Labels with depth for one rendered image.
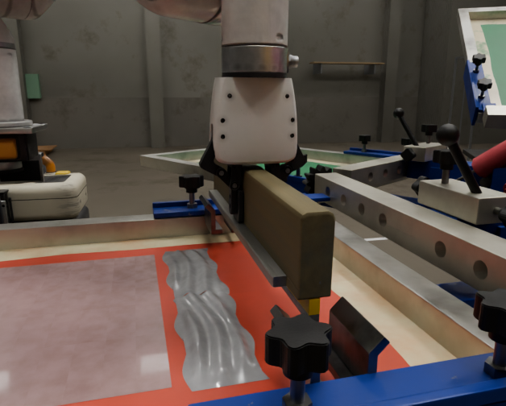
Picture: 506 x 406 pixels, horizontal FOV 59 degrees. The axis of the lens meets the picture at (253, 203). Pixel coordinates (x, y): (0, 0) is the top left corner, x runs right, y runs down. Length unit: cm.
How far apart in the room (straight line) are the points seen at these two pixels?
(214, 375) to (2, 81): 79
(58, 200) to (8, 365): 115
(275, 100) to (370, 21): 1131
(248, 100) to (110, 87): 1011
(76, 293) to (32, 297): 5
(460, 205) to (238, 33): 36
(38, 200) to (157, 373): 124
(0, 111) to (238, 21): 66
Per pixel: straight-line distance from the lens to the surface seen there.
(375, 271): 60
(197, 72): 1060
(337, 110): 1139
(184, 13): 55
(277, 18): 51
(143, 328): 52
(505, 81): 185
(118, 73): 1058
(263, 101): 51
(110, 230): 81
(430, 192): 70
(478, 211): 63
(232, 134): 51
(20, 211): 165
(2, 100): 105
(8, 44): 107
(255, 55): 50
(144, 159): 162
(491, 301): 37
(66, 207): 161
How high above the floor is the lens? 121
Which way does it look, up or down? 14 degrees down
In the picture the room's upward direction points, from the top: straight up
